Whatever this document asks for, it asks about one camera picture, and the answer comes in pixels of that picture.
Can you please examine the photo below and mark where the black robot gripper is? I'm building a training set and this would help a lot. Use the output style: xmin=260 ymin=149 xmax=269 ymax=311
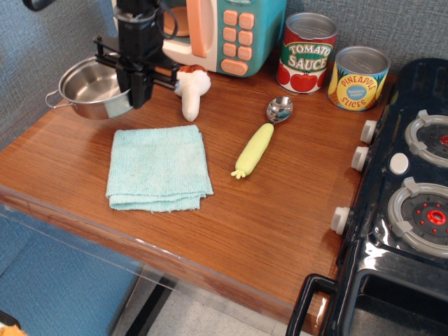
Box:
xmin=94 ymin=15 xmax=179 ymax=109

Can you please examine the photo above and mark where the stainless steel pan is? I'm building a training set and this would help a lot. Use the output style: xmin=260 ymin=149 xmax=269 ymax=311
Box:
xmin=45 ymin=57 xmax=133 ymax=120

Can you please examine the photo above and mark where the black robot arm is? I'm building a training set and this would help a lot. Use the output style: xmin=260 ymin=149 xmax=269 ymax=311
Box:
xmin=94 ymin=1 xmax=180 ymax=109

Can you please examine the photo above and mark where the light blue folded cloth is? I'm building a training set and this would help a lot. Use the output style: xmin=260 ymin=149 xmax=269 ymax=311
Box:
xmin=106 ymin=125 xmax=214 ymax=212

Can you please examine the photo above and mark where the white plush mushroom toy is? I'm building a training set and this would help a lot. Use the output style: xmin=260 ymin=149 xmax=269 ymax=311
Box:
xmin=174 ymin=65 xmax=211 ymax=122

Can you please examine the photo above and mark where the teal toy microwave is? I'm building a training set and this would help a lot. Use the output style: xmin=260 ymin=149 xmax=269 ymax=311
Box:
xmin=111 ymin=0 xmax=287 ymax=78

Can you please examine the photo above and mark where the tomato sauce can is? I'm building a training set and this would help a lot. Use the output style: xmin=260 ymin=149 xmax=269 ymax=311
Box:
xmin=276 ymin=12 xmax=338 ymax=94

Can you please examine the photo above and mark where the pineapple slices can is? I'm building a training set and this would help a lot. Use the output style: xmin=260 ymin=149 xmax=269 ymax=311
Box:
xmin=328 ymin=45 xmax=391 ymax=112

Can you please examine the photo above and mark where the orange plush toy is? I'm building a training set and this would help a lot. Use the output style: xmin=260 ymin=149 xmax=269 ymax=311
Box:
xmin=0 ymin=325 xmax=27 ymax=336

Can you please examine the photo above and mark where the black toy stove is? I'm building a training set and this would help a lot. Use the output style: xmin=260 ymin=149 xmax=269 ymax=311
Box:
xmin=287 ymin=58 xmax=447 ymax=335

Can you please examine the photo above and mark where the black braided cable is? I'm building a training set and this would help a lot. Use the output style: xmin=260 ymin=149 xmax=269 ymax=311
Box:
xmin=21 ymin=0 xmax=59 ymax=11

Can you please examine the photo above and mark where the spoon with yellow corn handle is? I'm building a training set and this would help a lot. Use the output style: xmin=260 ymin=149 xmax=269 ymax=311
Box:
xmin=230 ymin=96 xmax=293 ymax=179

